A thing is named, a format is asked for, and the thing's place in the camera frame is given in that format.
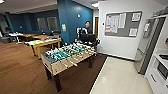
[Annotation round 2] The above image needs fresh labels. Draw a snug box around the person in dark clothes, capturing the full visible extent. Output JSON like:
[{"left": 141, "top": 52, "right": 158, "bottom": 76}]
[{"left": 83, "top": 20, "right": 94, "bottom": 36}]

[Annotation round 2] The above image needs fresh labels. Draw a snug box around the interior glass window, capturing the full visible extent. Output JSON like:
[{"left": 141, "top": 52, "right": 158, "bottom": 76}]
[
  {"left": 36, "top": 17, "right": 49, "bottom": 32},
  {"left": 47, "top": 16, "right": 59, "bottom": 32}
]

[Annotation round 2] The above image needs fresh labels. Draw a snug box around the green foosball table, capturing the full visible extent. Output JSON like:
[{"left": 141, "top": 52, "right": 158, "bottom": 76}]
[{"left": 40, "top": 42, "right": 98, "bottom": 93}]

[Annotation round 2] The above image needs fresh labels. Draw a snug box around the brown wooden door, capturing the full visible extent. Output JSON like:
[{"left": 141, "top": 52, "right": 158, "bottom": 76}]
[{"left": 94, "top": 16, "right": 100, "bottom": 38}]

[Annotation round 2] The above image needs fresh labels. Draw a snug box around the yellow wall sign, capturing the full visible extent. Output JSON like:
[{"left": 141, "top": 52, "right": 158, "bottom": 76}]
[{"left": 61, "top": 23, "right": 67, "bottom": 33}]

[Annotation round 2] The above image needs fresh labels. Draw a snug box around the stainless steel refrigerator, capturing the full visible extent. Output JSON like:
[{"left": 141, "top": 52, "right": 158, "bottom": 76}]
[{"left": 134, "top": 16, "right": 166, "bottom": 75}]

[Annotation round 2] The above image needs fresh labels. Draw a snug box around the black microwave oven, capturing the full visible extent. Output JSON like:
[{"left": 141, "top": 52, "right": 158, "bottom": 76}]
[{"left": 156, "top": 61, "right": 168, "bottom": 81}]

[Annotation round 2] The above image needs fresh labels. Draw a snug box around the yellow air hockey table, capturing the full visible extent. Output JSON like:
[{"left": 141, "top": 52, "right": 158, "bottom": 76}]
[{"left": 25, "top": 37, "right": 63, "bottom": 60}]

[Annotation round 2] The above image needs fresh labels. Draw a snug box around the small white table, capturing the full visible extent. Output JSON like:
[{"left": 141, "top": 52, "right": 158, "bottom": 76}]
[{"left": 8, "top": 32, "right": 24, "bottom": 44}]

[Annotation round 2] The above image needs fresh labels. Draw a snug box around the grey bulletin board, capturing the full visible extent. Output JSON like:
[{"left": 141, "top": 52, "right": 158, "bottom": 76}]
[{"left": 104, "top": 10, "right": 143, "bottom": 38}]

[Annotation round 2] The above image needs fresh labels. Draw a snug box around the rectangular ceiling light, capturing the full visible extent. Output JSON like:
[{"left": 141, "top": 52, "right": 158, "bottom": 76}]
[{"left": 91, "top": 2, "right": 100, "bottom": 8}]

